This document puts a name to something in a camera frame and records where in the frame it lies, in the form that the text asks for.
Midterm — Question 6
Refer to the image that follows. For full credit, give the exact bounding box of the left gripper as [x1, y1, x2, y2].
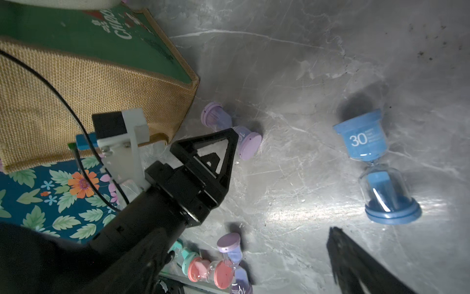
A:
[144, 128, 239, 226]

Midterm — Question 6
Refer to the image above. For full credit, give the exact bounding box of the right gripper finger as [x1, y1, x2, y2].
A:
[326, 227, 414, 294]

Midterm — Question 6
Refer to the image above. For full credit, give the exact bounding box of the purple hourglass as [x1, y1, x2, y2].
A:
[217, 233, 253, 294]
[200, 102, 263, 161]

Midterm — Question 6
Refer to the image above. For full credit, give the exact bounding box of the blue hourglass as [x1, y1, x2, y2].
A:
[333, 109, 422, 225]

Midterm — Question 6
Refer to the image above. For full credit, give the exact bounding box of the purple hourglass front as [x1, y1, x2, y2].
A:
[217, 233, 253, 294]

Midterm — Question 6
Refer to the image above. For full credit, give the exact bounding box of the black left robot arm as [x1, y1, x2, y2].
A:
[1, 129, 239, 294]

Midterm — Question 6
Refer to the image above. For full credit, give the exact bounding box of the teal hourglass front left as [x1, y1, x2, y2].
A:
[168, 239, 200, 276]

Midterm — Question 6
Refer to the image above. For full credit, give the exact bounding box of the pink hourglass front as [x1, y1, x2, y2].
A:
[188, 257, 234, 290]

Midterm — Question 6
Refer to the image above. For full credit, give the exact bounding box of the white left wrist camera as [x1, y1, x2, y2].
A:
[75, 109, 151, 191]

